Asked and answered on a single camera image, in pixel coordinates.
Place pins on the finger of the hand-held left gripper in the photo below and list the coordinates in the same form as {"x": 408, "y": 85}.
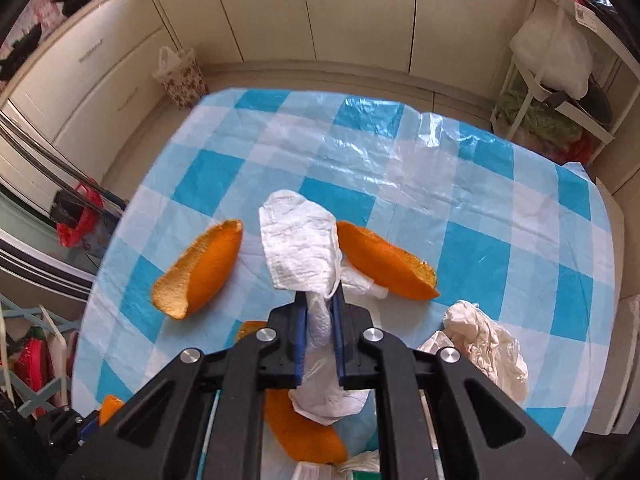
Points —
{"x": 89, "y": 425}

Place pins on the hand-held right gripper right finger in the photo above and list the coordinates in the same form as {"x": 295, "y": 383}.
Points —
{"x": 339, "y": 340}

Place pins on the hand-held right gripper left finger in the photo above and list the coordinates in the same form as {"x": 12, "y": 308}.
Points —
{"x": 300, "y": 340}

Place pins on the small orange peel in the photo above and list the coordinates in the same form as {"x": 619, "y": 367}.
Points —
{"x": 248, "y": 330}
{"x": 111, "y": 407}

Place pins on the long orange peel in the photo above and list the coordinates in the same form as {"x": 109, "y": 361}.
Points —
{"x": 385, "y": 265}

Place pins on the white paper tissue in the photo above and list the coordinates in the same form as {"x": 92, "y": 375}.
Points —
{"x": 300, "y": 250}

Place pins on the broad orange peel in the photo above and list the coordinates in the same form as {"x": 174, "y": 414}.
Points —
{"x": 305, "y": 435}

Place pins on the large curled orange peel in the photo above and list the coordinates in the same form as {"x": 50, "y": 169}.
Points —
{"x": 205, "y": 270}

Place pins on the cream white paper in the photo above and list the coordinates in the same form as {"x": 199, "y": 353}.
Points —
{"x": 480, "y": 345}

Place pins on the blue and white shoe rack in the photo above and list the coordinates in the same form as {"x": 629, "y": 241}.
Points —
{"x": 32, "y": 392}

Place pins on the pile of red green slippers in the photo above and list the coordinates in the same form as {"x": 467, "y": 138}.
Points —
{"x": 35, "y": 355}

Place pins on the blue checked plastic tablecloth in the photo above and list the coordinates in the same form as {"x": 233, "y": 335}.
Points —
{"x": 350, "y": 160}

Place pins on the red plastic bag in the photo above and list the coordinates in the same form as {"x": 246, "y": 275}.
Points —
{"x": 75, "y": 232}

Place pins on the floral waste bin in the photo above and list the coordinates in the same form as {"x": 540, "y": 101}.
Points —
{"x": 182, "y": 80}

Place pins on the green produce bag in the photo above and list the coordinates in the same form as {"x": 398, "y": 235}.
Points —
{"x": 540, "y": 122}

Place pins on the red produce bag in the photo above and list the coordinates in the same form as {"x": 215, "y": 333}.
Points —
{"x": 582, "y": 150}

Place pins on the white kitchen trolley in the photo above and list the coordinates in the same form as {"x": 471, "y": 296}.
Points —
{"x": 585, "y": 122}

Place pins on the cream kitchen base cabinets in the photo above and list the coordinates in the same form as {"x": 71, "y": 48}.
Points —
{"x": 360, "y": 10}

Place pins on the black pan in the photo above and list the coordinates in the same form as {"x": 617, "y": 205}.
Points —
{"x": 597, "y": 95}

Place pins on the white plastic carrier bag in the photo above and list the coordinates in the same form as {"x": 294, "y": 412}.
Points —
{"x": 550, "y": 50}

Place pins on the black wok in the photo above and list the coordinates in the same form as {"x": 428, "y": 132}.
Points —
{"x": 20, "y": 55}

